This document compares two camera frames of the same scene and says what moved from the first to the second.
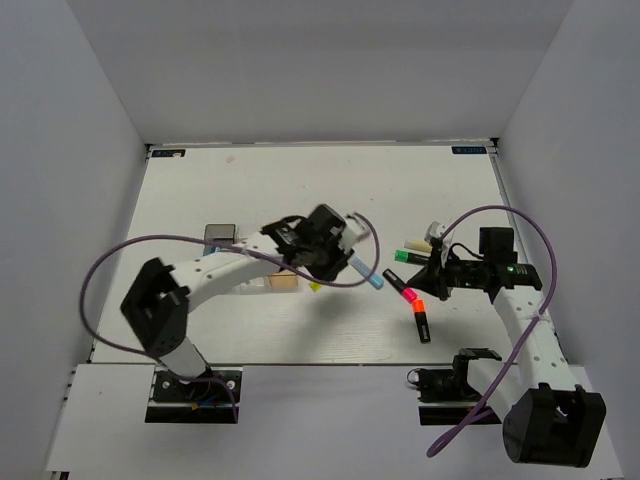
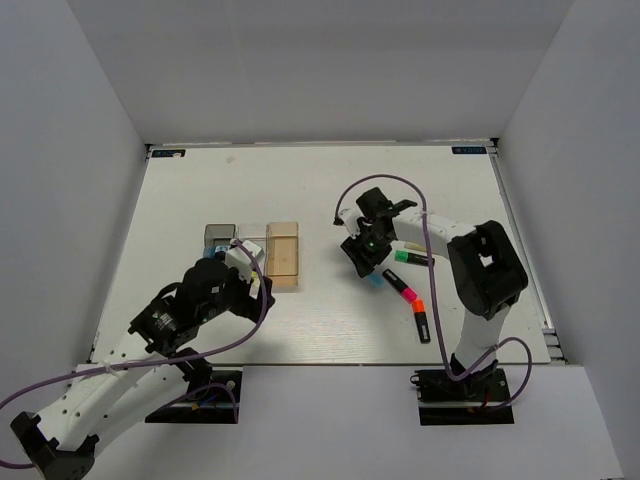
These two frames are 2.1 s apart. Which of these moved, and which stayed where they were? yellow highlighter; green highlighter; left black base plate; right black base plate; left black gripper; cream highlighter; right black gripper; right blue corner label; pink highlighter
Moved: right black gripper; yellow highlighter; left black gripper
Stayed: cream highlighter; right blue corner label; left black base plate; green highlighter; right black base plate; pink highlighter
